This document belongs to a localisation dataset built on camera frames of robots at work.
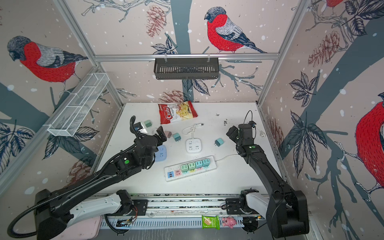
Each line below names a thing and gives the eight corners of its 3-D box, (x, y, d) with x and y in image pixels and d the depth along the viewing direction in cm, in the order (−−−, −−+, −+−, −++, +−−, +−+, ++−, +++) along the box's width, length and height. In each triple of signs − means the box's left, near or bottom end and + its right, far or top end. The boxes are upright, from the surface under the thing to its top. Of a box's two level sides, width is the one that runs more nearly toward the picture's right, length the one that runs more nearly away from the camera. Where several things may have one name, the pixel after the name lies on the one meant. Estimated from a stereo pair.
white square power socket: (185, 152, 95) (185, 150, 93) (186, 140, 101) (185, 138, 99) (201, 152, 95) (201, 150, 93) (201, 140, 101) (201, 138, 99)
